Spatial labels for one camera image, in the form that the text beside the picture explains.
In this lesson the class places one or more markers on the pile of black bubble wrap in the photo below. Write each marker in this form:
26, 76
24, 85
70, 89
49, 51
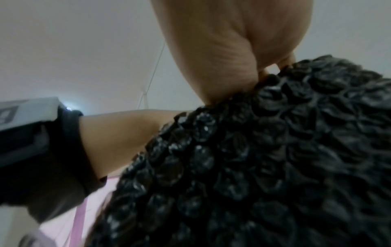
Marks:
259, 156

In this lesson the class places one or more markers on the person's right hand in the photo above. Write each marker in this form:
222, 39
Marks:
220, 36

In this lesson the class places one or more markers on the person's left hand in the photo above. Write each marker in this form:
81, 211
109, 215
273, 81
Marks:
122, 137

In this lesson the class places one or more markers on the left wrist marker band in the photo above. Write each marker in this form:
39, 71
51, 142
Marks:
36, 149

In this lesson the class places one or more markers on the round ceiling light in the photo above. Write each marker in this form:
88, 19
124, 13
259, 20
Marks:
68, 107

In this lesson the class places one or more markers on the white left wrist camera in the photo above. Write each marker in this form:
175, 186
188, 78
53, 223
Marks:
58, 231

